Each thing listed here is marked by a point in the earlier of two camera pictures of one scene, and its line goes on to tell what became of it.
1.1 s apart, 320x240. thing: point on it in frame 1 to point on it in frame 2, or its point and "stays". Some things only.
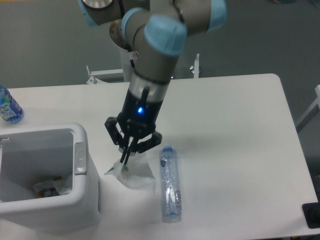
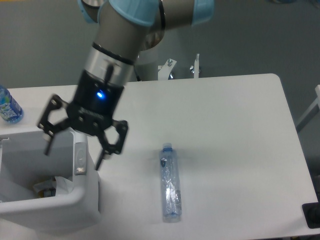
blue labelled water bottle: x=10 y=110 stays
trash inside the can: x=58 y=186 stays
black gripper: x=137 y=118 to x=91 y=111
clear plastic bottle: x=170 y=171 stays
